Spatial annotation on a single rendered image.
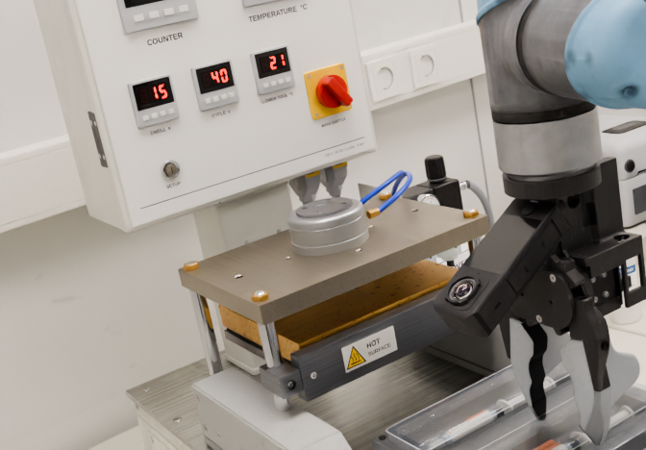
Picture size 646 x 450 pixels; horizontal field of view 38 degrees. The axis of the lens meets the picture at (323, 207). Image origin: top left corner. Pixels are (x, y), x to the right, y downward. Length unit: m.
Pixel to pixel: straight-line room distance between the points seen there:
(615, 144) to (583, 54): 1.25
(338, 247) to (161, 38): 0.29
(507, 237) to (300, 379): 0.26
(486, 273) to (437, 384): 0.37
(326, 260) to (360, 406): 0.18
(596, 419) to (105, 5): 0.60
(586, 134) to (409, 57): 1.04
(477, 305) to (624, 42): 0.21
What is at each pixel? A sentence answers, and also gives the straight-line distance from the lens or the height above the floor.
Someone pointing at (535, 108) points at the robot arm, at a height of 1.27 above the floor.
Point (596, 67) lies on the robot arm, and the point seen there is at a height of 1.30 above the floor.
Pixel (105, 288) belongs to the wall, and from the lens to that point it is 1.48.
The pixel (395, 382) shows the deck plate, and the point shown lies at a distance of 1.07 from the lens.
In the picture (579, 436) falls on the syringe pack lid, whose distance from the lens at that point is 0.78.
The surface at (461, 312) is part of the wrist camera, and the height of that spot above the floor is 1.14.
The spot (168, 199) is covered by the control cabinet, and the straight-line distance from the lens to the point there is 1.02.
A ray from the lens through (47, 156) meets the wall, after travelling 1.37.
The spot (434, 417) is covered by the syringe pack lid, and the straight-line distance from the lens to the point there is 0.83.
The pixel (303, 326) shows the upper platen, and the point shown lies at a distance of 0.91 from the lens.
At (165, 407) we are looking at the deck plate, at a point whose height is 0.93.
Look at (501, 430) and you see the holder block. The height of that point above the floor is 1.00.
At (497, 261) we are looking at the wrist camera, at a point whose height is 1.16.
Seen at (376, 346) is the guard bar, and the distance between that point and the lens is 0.90.
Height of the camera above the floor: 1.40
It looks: 15 degrees down
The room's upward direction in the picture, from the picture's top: 11 degrees counter-clockwise
